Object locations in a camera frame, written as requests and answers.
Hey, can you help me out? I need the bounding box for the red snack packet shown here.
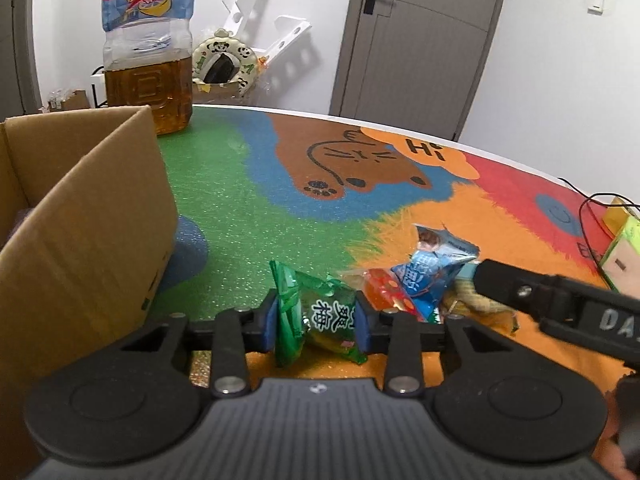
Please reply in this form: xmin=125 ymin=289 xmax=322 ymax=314
xmin=362 ymin=267 xmax=418 ymax=318

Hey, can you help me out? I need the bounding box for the grey room door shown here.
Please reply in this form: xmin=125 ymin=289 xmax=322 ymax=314
xmin=329 ymin=0 xmax=512 ymax=142

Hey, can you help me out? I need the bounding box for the small brown carton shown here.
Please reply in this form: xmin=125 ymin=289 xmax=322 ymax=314
xmin=42 ymin=89 xmax=90 ymax=113

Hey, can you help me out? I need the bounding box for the blue snack packet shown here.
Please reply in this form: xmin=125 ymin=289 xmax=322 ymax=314
xmin=390 ymin=224 xmax=481 ymax=323

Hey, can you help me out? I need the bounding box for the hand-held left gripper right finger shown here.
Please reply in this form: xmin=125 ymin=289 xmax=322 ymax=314
xmin=355 ymin=305 xmax=521 ymax=398

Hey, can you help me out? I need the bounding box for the person's right hand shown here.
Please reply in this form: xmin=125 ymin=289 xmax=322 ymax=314
xmin=592 ymin=390 xmax=640 ymax=480

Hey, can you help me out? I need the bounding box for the green yellow carton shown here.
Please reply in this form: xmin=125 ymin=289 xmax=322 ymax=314
xmin=600 ymin=197 xmax=640 ymax=293

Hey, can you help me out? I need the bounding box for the yellow snack packet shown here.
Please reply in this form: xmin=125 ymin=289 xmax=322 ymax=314
xmin=442 ymin=275 xmax=521 ymax=333

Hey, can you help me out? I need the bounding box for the large cooking oil bottle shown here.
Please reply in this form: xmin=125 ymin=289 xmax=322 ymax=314
xmin=100 ymin=0 xmax=198 ymax=136

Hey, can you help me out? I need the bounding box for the panda print inflatable ring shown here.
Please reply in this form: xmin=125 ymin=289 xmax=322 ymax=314
xmin=192 ymin=30 xmax=261 ymax=97

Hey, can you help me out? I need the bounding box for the green snack packet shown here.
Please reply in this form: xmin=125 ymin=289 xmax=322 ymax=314
xmin=270 ymin=260 xmax=368 ymax=368

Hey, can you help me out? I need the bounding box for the black cable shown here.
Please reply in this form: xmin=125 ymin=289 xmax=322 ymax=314
xmin=555 ymin=177 xmax=640 ymax=266

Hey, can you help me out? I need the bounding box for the white perforated rack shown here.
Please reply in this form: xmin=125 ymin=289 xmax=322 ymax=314
xmin=220 ymin=0 xmax=313 ymax=93

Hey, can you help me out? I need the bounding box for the printed cardboard box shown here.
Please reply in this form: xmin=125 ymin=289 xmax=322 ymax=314
xmin=192 ymin=77 xmax=241 ymax=107

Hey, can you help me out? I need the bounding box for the colourful bear print mat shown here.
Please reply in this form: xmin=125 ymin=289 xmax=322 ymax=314
xmin=145 ymin=105 xmax=640 ymax=391

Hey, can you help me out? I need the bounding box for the grey side door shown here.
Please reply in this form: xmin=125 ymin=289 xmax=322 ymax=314
xmin=0 ymin=0 xmax=41 ymax=117

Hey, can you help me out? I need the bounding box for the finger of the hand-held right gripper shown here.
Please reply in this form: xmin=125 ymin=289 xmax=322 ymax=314
xmin=472 ymin=259 xmax=591 ymax=333

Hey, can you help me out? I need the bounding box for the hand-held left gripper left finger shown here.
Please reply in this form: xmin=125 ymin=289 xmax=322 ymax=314
xmin=115 ymin=292 xmax=278 ymax=397

